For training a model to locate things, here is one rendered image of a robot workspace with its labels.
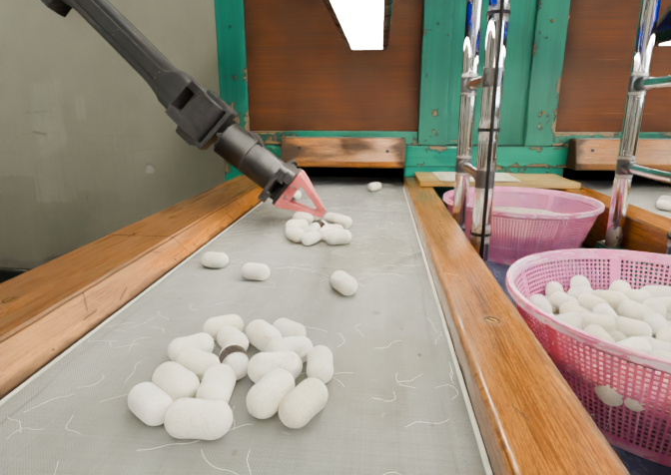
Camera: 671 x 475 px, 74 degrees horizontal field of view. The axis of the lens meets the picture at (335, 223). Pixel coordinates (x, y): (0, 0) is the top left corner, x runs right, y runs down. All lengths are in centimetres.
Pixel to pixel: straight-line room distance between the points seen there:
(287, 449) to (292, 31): 101
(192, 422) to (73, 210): 232
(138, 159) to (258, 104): 121
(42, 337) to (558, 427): 36
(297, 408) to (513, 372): 13
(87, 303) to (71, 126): 206
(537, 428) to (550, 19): 103
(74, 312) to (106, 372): 9
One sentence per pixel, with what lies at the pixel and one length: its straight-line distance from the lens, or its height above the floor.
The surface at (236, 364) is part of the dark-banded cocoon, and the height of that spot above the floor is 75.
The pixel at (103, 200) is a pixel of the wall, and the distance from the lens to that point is 245.
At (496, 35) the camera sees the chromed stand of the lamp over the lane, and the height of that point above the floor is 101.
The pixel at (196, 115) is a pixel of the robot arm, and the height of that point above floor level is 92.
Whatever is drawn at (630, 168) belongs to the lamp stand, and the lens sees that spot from 79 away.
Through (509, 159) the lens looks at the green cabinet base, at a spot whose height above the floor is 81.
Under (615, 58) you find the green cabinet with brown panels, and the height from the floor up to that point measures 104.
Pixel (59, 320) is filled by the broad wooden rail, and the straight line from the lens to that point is 43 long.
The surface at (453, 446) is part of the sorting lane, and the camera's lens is 29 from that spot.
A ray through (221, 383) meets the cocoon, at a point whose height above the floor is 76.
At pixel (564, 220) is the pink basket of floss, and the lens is 77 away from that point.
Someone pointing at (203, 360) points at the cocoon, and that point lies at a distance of 33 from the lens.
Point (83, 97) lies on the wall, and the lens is 244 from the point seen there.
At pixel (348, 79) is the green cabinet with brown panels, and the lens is 114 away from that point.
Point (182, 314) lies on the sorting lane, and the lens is 44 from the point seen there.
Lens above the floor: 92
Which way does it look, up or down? 14 degrees down
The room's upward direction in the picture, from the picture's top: straight up
